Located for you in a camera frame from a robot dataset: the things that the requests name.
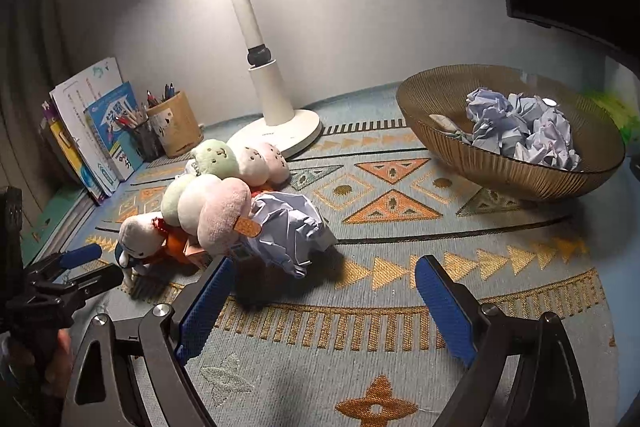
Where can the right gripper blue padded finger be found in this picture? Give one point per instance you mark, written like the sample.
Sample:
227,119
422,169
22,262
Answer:
103,388
547,389

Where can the large paper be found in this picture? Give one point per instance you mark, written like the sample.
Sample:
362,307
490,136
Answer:
291,228

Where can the patterned blue woven mat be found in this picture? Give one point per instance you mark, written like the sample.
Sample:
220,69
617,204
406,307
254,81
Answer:
352,344

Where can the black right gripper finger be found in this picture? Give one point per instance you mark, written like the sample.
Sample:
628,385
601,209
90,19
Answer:
96,282

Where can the small tricolor plush balls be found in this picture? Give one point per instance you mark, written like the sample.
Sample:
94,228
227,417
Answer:
257,165

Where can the paper ball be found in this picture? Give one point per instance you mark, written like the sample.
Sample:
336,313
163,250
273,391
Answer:
550,144

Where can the pink house shaped box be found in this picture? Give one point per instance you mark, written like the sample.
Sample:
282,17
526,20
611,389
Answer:
198,256

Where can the person's left hand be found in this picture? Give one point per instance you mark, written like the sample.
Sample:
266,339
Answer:
54,379

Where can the orange tangerine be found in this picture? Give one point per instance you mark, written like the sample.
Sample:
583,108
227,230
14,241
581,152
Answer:
175,244

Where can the white cat plush toy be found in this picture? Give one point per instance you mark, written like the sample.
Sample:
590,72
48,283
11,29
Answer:
140,243

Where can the green flat book stack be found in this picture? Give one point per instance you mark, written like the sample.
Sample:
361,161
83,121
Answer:
54,227

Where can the tricolor dango plush skewer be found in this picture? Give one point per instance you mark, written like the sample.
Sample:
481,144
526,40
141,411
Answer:
215,212

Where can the black mesh pen cup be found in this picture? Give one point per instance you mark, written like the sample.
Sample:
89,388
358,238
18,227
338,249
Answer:
147,142

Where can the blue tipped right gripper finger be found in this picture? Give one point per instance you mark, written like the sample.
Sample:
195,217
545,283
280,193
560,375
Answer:
72,256

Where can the white desk lamp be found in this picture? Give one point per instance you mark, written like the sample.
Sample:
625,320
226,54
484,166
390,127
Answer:
289,129

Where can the green tissue pack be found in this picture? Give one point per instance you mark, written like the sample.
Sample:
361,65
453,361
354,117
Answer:
625,118

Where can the yellow purple book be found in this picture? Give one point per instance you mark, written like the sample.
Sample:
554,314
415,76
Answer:
67,146

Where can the white paper workbook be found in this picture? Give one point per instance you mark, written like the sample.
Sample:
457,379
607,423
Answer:
71,99

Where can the wooden pen holder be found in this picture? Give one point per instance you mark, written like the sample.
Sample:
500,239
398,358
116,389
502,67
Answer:
175,125

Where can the blue cover workbook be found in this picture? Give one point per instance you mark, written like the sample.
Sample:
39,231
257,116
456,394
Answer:
110,119

